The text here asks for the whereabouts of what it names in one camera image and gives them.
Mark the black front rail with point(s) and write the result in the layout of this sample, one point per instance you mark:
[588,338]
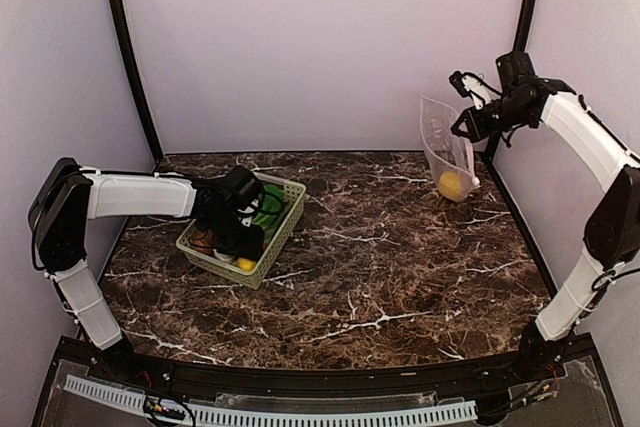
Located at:
[469,379]

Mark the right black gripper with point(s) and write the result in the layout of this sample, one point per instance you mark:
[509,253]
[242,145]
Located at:
[477,131]

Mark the yellow lemon toy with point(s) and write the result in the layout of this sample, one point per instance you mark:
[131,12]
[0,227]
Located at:
[450,186]

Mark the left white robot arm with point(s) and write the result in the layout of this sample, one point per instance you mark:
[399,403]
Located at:
[72,195]

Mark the brown potato toy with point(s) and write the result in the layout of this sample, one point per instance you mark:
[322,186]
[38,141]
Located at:
[203,242]

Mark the small circuit board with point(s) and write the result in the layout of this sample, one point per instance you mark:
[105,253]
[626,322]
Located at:
[157,411]

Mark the clear zip top bag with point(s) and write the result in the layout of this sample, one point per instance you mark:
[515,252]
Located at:
[443,150]

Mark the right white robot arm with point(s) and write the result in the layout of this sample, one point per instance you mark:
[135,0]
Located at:
[611,233]

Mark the white slotted cable duct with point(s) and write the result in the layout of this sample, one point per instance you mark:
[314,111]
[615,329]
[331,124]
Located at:
[246,410]

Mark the green plastic basket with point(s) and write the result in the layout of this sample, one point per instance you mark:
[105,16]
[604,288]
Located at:
[224,265]

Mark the green bok choy toy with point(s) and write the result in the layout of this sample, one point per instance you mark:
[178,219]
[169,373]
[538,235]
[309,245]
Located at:
[272,206]

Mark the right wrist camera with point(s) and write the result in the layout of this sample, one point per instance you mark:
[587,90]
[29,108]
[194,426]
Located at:
[512,67]

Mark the orange yellow mango toy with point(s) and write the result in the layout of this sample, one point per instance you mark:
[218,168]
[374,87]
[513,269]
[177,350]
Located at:
[245,264]

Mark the left black frame post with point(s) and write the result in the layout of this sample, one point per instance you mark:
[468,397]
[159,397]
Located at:
[128,57]

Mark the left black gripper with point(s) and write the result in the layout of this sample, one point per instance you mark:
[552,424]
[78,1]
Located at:
[249,250]

